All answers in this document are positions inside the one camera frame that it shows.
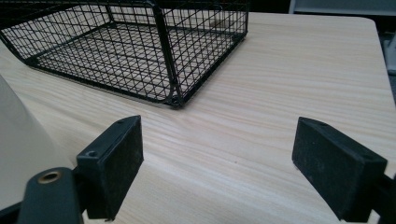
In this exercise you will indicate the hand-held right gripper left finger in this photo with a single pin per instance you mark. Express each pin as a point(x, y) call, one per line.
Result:
point(109, 168)

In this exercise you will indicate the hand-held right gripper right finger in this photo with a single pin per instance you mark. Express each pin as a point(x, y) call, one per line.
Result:
point(330, 165)

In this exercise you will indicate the grey shelf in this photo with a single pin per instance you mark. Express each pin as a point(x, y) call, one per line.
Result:
point(342, 6)

